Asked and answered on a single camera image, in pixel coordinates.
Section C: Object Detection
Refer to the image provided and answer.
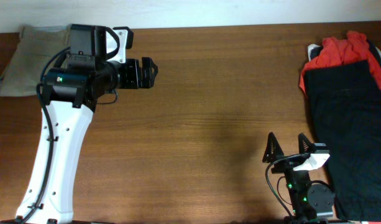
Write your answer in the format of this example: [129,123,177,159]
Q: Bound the khaki green shorts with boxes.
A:
[0,25,70,97]

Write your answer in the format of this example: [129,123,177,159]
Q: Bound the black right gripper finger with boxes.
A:
[298,133,315,154]
[262,132,284,163]

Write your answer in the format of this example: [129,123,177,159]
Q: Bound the black garment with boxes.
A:
[304,61,381,222]

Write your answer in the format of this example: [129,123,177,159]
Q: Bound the red garment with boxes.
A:
[298,30,381,93]

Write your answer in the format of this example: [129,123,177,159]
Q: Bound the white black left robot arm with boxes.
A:
[14,24,158,223]

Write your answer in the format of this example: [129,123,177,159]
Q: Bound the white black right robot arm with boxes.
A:
[262,132,335,223]

